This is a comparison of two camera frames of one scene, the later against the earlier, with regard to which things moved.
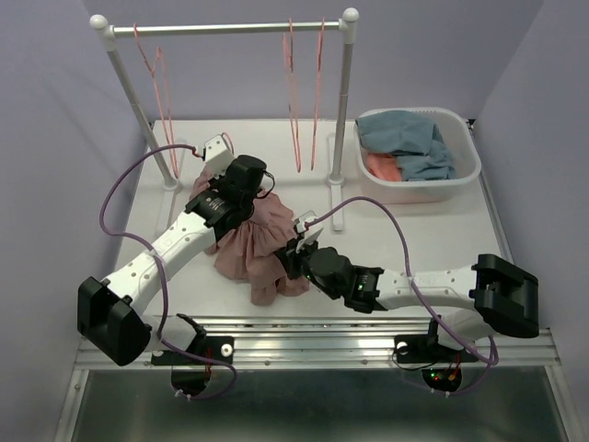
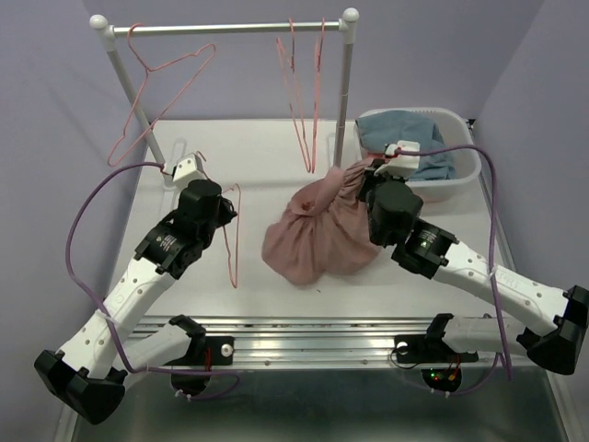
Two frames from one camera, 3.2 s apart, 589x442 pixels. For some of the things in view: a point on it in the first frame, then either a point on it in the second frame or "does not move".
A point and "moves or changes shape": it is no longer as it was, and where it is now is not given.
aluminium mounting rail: (268, 343) does not move
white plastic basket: (458, 128) does not move
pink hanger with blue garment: (288, 52) moves or changes shape
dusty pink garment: (248, 250) -> (326, 231)
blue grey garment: (413, 139) does not move
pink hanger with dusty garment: (228, 142) -> (234, 284)
